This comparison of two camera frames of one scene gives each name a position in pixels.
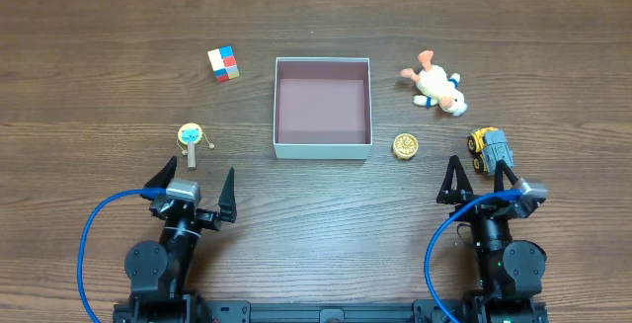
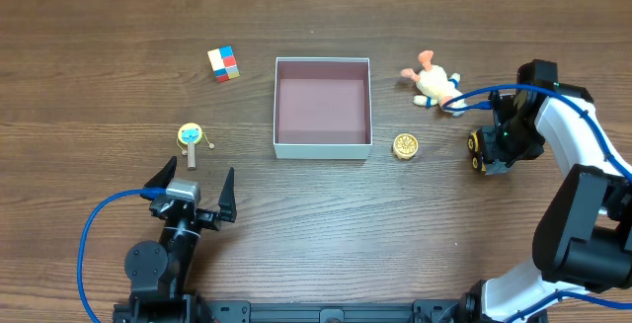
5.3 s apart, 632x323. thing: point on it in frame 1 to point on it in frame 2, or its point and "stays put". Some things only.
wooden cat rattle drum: (191, 134) stays put
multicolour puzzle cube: (223, 63) stays put
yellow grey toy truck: (488, 145) stays put
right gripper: (478, 205) to (487, 150)
